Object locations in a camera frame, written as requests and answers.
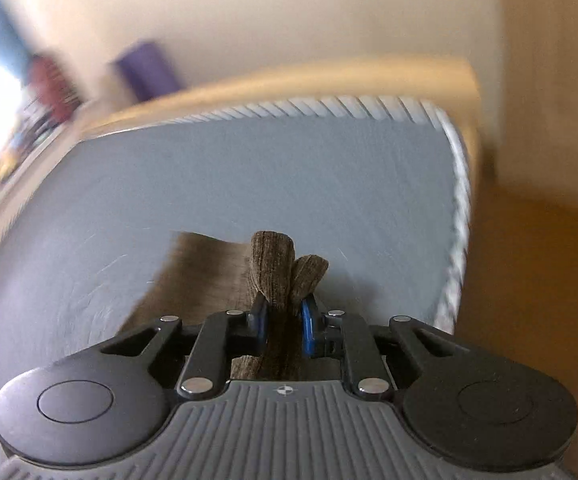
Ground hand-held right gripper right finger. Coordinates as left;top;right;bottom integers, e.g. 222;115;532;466
300;295;464;401

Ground light wooden bed frame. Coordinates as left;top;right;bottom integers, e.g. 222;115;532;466
0;57;484;266

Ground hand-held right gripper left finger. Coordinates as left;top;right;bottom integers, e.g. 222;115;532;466
101;294;271;401

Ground purple box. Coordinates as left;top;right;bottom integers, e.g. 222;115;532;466
111;39;186;105

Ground grey quilted mattress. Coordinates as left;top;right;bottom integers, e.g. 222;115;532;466
0;94;472;411

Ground brown corduroy pants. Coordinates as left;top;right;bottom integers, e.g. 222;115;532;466
118;229;331;382

